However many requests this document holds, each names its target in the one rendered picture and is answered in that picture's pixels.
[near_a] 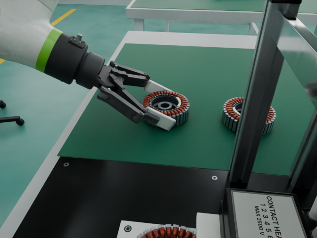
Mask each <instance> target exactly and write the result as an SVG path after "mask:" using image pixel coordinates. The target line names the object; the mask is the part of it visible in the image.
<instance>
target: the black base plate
mask: <svg viewBox="0 0 317 238"><path fill-rule="evenodd" d="M291 181H292V179H291V178H289V176H280V175H269V174H258V173H251V175H250V180H249V182H248V183H242V180H241V179H237V182H231V181H230V173H229V171H225V170H210V169H199V168H188V167H177V166H166V165H156V164H145V163H134V162H123V161H107V160H96V159H86V158H75V157H64V156H60V158H59V159H58V161H57V163H56V164H55V166H54V168H53V170H52V171H51V173H50V175H49V176H48V178H47V180H46V181H45V183H44V185H43V186H42V188H41V190H40V191H39V193H38V195H37V197H36V198H35V200H34V202H33V203H32V205H31V207H30V208H29V210H28V212H27V214H26V215H25V217H24V218H23V220H22V222H21V224H20V225H19V227H18V229H17V230H16V232H15V234H14V236H13V237H12V238H117V235H118V231H119V227H120V223H121V221H134V222H142V223H151V224H160V225H166V224H171V226H173V224H175V225H179V227H181V226H185V227H187V228H195V229H196V216H197V213H209V214H218V215H219V207H220V203H221V200H223V199H224V194H225V189H226V188H238V189H248V190H258V191H269V192H279V193H289V194H295V195H296V196H297V198H298V201H299V204H300V207H301V208H307V209H311V208H312V205H313V203H314V201H315V199H316V196H317V179H316V181H315V183H314V185H313V187H312V189H306V188H305V187H304V185H301V187H300V188H295V187H292V184H291Z"/></svg>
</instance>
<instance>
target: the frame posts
mask: <svg viewBox="0 0 317 238"><path fill-rule="evenodd" d="M301 2H302V0H265V4H264V8H263V13H262V17H261V22H260V26H259V32H258V36H257V41H256V45H255V50H254V54H253V59H252V63H251V68H250V73H249V78H248V82H247V86H246V91H245V96H244V100H243V104H242V110H241V114H240V119H239V123H238V128H237V132H236V137H235V141H234V147H233V151H232V156H231V160H230V165H229V173H230V181H231V182H237V179H241V180H242V183H248V182H249V180H250V175H251V172H252V169H253V165H254V162H255V159H256V155H257V152H258V149H259V144H260V141H261V138H262V135H263V131H264V128H265V124H266V121H267V117H268V114H269V110H270V107H271V104H272V100H273V97H274V94H275V90H276V86H277V83H278V79H279V76H280V73H281V70H282V66H283V63H284V57H283V55H282V54H281V52H280V51H279V49H278V47H277V45H276V44H275V42H274V41H273V39H272V34H273V30H274V27H275V22H276V18H277V14H278V11H279V10H281V9H287V10H288V11H291V12H292V13H293V14H294V15H295V16H296V17H297V14H298V11H299V8H300V4H301ZM288 175H289V178H290V179H292V181H291V184H292V187H295V188H300V187H301V185H304V187H305V188H306V189H312V187H313V185H314V183H315V181H316V179H317V109H316V108H315V110H314V112H313V115H312V117H311V120H310V122H309V125H308V127H307V130H306V132H305V134H304V137H303V139H302V142H301V144H300V146H299V149H298V151H297V154H296V156H295V159H294V161H293V163H292V166H291V169H290V171H289V173H288Z"/></svg>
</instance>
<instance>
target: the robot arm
mask: <svg viewBox="0 0 317 238"><path fill-rule="evenodd" d="M59 1H60V0H0V58H1V59H3V60H8V61H12V62H16V63H20V64H23V65H26V66H29V67H31V68H34V69H36V70H38V71H40V72H42V73H44V74H47V75H49V76H51V77H53V78H55V79H58V80H60V81H61V82H64V83H66V84H68V85H70V84H72V82H73V80H76V81H75V82H76V83H77V84H78V85H80V86H83V87H85V88H87V89H89V90H90V89H92V88H93V87H96V88H98V89H99V90H100V91H99V93H98V94H97V96H96V97H97V99H99V100H101V101H103V102H106V103H107V104H109V105H110V106H111V107H113V108H114V109H116V110H117V111H118V112H120V113H121V114H123V115H124V116H126V117H127V118H128V119H130V120H131V121H132V122H134V123H136V124H138V123H139V122H140V121H141V120H142V119H144V120H146V121H148V122H150V123H152V124H155V125H157V126H159V127H161V128H163V129H165V130H167V131H169V130H170V129H171V128H172V126H173V125H174V124H175V123H176V120H175V119H173V118H171V117H169V116H167V115H165V114H163V113H161V112H159V111H157V110H154V109H152V108H150V107H147V108H145V107H143V106H142V105H141V104H140V103H139V102H138V101H137V100H136V99H135V98H134V97H133V96H131V95H130V94H129V93H128V92H127V91H126V90H125V86H124V85H130V86H138V87H144V90H145V91H147V92H149V93H153V92H157V91H166V92H167V91H171V90H169V89H167V88H165V87H163V86H161V85H159V84H157V83H155V82H153V81H151V80H150V78H151V76H150V75H148V74H147V73H145V72H142V71H139V70H136V69H133V68H130V67H127V66H124V65H120V64H118V63H116V62H114V61H112V60H111V61H110V63H109V65H108V66H107V65H104V62H105V58H104V57H102V56H100V55H98V54H96V53H94V52H92V51H91V52H89V53H87V49H88V45H87V44H86V43H85V42H84V41H82V40H81V38H82V36H83V35H82V34H80V33H78V34H77V37H74V36H70V35H68V34H66V33H64V32H62V31H60V30H58V29H56V28H54V27H52V26H51V25H50V18H51V16H52V14H53V12H54V10H55V8H56V6H57V4H58V3H59ZM140 75H141V76H140Z"/></svg>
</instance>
